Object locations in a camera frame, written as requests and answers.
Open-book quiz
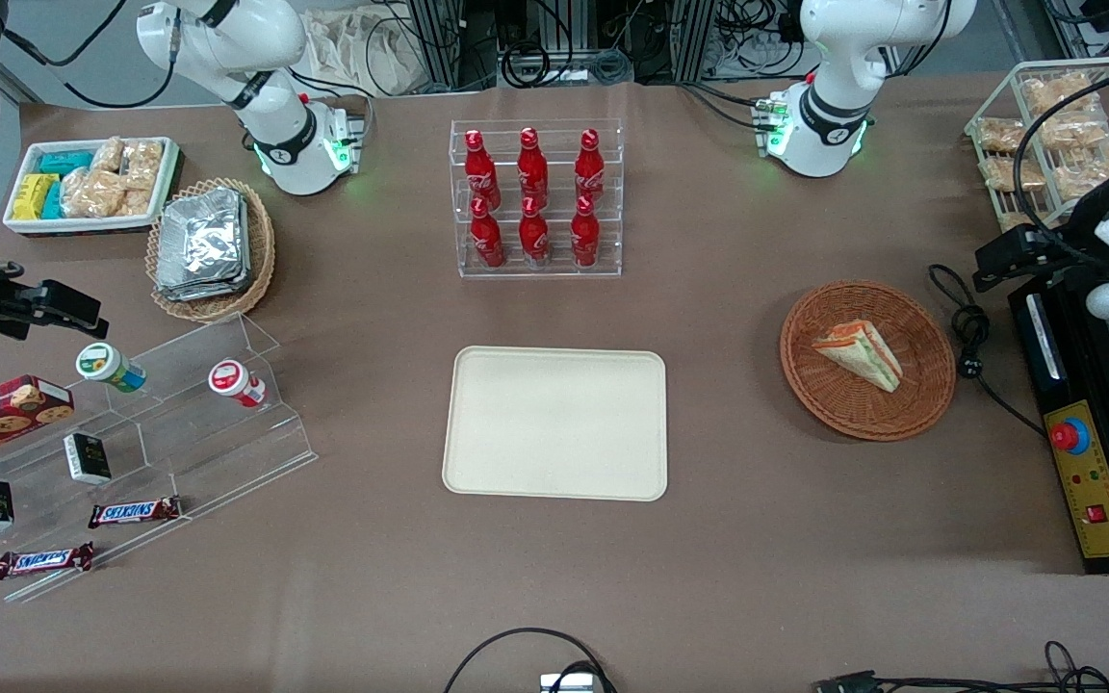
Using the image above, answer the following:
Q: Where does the white cloth bag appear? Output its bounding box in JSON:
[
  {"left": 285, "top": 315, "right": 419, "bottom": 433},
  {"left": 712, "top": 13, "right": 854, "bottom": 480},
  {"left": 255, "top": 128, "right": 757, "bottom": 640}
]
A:
[{"left": 302, "top": 8, "right": 430, "bottom": 97}]

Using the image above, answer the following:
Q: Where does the white wire rack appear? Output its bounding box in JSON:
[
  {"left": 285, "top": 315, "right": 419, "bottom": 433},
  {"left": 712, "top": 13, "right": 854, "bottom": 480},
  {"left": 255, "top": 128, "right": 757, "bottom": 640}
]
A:
[{"left": 964, "top": 58, "right": 1109, "bottom": 232}]

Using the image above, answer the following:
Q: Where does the triangular sandwich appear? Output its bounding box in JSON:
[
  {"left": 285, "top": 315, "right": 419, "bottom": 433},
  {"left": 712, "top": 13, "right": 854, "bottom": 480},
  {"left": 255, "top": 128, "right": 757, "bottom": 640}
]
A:
[{"left": 812, "top": 320, "right": 904, "bottom": 394}]

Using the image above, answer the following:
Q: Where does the yellow snack packet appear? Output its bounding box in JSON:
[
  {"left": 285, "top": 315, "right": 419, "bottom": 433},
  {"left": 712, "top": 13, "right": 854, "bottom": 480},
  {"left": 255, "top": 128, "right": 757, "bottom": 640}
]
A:
[{"left": 12, "top": 173, "right": 60, "bottom": 221}]

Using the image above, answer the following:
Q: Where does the black looped table cable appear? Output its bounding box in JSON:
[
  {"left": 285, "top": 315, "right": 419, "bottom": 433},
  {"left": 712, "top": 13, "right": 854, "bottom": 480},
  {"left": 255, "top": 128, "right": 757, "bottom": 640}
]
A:
[{"left": 443, "top": 628, "right": 618, "bottom": 693}]

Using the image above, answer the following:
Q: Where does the aluminium frame post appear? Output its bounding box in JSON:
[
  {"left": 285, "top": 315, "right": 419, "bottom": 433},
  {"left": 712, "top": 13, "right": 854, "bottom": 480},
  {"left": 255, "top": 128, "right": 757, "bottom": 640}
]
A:
[
  {"left": 670, "top": 0, "right": 717, "bottom": 83},
  {"left": 407, "top": 0, "right": 498, "bottom": 92}
]

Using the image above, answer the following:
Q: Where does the white rectangular snack bin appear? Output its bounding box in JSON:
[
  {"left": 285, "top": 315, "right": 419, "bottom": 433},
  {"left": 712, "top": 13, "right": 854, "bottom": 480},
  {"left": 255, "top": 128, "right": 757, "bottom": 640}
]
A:
[{"left": 2, "top": 136, "right": 182, "bottom": 237}]

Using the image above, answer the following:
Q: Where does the black cable with connector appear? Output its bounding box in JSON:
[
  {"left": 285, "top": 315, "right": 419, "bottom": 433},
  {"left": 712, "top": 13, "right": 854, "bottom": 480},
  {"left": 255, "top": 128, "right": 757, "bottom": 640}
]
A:
[{"left": 814, "top": 640, "right": 1109, "bottom": 693}]

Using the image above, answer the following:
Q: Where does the cream rectangular serving tray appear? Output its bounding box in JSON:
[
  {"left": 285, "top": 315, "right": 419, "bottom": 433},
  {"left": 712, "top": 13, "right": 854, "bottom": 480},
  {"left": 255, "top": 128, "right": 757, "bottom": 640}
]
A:
[{"left": 441, "top": 346, "right": 669, "bottom": 502}]

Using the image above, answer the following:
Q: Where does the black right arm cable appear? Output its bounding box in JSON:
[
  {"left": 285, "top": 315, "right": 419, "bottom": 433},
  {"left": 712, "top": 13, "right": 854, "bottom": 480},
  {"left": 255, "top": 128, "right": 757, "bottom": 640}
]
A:
[{"left": 0, "top": 0, "right": 185, "bottom": 109}]

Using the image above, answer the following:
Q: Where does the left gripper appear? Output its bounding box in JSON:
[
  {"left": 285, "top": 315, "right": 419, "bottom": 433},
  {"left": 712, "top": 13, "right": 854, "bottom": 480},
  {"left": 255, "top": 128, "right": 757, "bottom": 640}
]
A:
[{"left": 973, "top": 207, "right": 1109, "bottom": 294}]

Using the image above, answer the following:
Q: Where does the red lid yogurt cup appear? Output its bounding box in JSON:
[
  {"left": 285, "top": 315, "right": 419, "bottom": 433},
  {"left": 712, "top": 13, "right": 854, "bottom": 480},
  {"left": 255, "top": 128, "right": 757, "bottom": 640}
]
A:
[{"left": 207, "top": 358, "right": 268, "bottom": 408}]

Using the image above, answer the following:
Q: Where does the black power cable with plug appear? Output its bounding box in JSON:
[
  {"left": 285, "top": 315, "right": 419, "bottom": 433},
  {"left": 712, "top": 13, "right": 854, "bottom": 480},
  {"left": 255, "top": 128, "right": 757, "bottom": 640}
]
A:
[{"left": 928, "top": 264, "right": 1046, "bottom": 439}]

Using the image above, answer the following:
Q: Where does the red cola bottle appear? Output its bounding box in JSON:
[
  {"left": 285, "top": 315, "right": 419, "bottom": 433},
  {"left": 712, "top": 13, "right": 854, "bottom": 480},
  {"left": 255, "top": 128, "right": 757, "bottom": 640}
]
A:
[
  {"left": 463, "top": 128, "right": 503, "bottom": 208},
  {"left": 570, "top": 194, "right": 602, "bottom": 269},
  {"left": 470, "top": 195, "right": 506, "bottom": 270},
  {"left": 517, "top": 126, "right": 550, "bottom": 208},
  {"left": 575, "top": 128, "right": 606, "bottom": 203},
  {"left": 519, "top": 195, "right": 551, "bottom": 268}
]

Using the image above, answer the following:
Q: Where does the red emergency stop button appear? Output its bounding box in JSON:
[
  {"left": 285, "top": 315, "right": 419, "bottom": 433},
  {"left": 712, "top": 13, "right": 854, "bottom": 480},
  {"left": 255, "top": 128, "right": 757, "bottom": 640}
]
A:
[{"left": 1049, "top": 418, "right": 1092, "bottom": 456}]

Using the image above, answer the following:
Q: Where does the green lid yogurt cup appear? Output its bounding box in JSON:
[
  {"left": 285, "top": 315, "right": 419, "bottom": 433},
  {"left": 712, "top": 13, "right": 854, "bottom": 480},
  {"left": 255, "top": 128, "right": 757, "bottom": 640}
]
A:
[{"left": 75, "top": 342, "right": 147, "bottom": 394}]

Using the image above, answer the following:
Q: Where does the oval tan wicker basket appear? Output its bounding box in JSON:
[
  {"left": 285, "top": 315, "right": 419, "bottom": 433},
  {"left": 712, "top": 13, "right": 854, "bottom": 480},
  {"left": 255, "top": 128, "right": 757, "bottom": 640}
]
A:
[{"left": 145, "top": 177, "right": 277, "bottom": 323}]

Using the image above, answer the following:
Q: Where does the round brown wicker basket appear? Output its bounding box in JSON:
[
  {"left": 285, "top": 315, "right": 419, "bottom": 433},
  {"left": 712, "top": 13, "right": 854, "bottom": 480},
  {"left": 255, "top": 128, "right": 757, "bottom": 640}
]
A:
[{"left": 779, "top": 279, "right": 958, "bottom": 443}]

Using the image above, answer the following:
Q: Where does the black left wrist camera cable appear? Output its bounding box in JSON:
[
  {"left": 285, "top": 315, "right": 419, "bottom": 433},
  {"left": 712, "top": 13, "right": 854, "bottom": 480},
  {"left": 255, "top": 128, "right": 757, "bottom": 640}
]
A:
[{"left": 1012, "top": 56, "right": 1109, "bottom": 266}]

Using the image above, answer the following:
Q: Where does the snickers chocolate bar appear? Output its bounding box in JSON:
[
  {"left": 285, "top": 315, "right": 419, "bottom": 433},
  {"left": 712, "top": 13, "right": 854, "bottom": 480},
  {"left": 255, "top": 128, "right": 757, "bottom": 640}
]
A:
[
  {"left": 0, "top": 542, "right": 95, "bottom": 580},
  {"left": 88, "top": 496, "right": 183, "bottom": 529}
]

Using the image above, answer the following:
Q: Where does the black sealing machine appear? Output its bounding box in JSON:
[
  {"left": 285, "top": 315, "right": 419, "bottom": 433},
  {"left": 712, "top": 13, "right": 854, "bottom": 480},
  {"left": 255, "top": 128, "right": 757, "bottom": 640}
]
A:
[{"left": 1008, "top": 274, "right": 1109, "bottom": 576}]

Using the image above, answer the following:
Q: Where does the silver foil pouch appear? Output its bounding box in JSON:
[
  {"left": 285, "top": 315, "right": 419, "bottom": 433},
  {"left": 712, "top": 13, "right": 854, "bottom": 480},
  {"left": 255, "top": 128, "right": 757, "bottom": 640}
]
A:
[{"left": 154, "top": 187, "right": 253, "bottom": 303}]

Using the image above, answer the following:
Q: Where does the clear acrylic stepped display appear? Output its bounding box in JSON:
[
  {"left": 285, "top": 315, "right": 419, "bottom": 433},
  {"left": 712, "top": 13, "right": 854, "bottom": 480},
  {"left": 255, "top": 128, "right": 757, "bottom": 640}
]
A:
[{"left": 0, "top": 311, "right": 319, "bottom": 605}]

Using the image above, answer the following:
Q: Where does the clear acrylic bottle rack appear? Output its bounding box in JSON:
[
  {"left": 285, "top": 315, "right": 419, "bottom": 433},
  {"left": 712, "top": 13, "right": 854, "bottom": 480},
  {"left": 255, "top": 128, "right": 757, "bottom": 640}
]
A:
[{"left": 450, "top": 118, "right": 625, "bottom": 280}]

